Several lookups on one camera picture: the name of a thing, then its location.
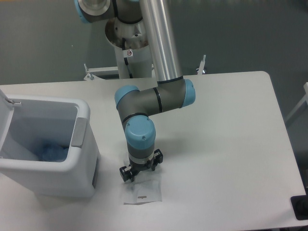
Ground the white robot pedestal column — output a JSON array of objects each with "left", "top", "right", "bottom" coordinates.
[{"left": 105, "top": 18, "right": 153, "bottom": 79}]

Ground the white trash can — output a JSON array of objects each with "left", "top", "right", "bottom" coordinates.
[{"left": 0, "top": 93, "right": 100, "bottom": 197}]

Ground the white pedestal base frame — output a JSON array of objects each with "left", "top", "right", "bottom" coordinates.
[{"left": 83, "top": 54, "right": 207, "bottom": 81}]

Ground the clear plastic packaging bag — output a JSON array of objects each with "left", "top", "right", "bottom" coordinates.
[{"left": 121, "top": 166, "right": 162, "bottom": 205}]

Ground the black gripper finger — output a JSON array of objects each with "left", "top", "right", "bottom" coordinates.
[
  {"left": 119, "top": 165, "right": 138, "bottom": 182},
  {"left": 151, "top": 149, "right": 164, "bottom": 171}
]

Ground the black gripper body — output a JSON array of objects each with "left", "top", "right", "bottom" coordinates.
[{"left": 129, "top": 158, "right": 155, "bottom": 172}]

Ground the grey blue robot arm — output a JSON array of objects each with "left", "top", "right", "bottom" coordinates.
[{"left": 75, "top": 0, "right": 196, "bottom": 181}]

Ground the white trash can lid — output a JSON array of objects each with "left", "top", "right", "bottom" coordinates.
[{"left": 0, "top": 91, "right": 21, "bottom": 149}]

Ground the black device at table edge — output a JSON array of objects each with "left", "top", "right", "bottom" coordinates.
[{"left": 291, "top": 195, "right": 308, "bottom": 220}]

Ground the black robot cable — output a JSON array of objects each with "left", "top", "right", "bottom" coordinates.
[{"left": 121, "top": 37, "right": 133, "bottom": 79}]

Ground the white frame at right edge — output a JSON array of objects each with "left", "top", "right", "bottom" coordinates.
[{"left": 284, "top": 82, "right": 308, "bottom": 127}]

